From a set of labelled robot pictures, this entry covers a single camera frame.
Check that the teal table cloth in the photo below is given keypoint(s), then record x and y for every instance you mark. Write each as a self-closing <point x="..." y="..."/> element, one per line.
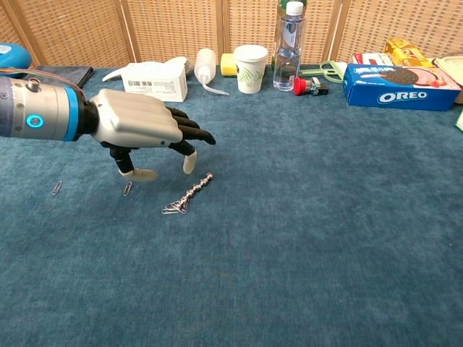
<point x="231" y="271"/>

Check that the blue detergent bottle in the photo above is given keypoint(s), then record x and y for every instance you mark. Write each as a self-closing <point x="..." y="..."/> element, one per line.
<point x="12" y="56"/>

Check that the yellow snack package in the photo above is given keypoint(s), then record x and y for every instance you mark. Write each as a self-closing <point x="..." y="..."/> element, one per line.
<point x="405" y="50"/>

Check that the yellow sponge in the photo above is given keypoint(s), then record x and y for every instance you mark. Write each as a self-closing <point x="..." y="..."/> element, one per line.
<point x="228" y="67"/>

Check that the red and white box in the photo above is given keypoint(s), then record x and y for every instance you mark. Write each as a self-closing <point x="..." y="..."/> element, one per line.
<point x="372" y="59"/>

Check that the green tea bottle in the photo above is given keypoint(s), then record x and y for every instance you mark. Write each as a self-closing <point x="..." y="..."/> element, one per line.
<point x="283" y="3"/>

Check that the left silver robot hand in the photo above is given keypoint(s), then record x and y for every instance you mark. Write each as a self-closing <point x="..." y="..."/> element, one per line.
<point x="137" y="119"/>

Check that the translucent squeeze wash bottle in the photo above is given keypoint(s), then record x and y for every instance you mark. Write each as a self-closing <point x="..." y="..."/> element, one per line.
<point x="205" y="65"/>

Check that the grey zip pouch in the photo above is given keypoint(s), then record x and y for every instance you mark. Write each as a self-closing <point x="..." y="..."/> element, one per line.
<point x="72" y="74"/>

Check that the green tissue box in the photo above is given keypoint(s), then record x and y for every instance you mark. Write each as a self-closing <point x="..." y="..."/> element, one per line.
<point x="460" y="121"/>

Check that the red emergency stop button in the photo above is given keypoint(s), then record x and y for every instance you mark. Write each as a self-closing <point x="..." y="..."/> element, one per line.
<point x="300" y="86"/>

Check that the rattan folding screen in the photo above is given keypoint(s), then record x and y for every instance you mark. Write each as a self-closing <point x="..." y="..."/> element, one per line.
<point x="173" y="29"/>

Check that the beige lidded food container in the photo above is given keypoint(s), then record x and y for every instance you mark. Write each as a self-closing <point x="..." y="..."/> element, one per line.
<point x="452" y="65"/>

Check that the white labelled cardboard box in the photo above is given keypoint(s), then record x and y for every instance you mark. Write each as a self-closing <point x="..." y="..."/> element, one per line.
<point x="155" y="85"/>

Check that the blue Oreo biscuit box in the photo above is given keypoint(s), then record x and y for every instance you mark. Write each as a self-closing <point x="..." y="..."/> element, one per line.
<point x="398" y="95"/>

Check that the paper cup with leaf print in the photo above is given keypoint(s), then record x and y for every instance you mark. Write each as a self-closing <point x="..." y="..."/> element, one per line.
<point x="249" y="72"/>

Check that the clear water bottle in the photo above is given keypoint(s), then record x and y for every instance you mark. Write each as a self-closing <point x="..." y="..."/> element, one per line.
<point x="287" y="54"/>

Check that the silver magnetic bead rod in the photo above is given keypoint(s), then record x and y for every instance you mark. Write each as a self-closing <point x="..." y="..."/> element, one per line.
<point x="197" y="188"/>

